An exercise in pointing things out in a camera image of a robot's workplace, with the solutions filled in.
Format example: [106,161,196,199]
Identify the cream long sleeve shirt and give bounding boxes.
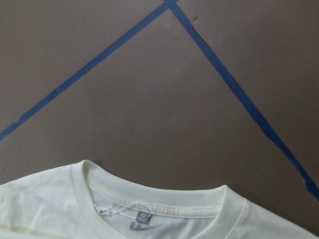
[0,160,314,239]

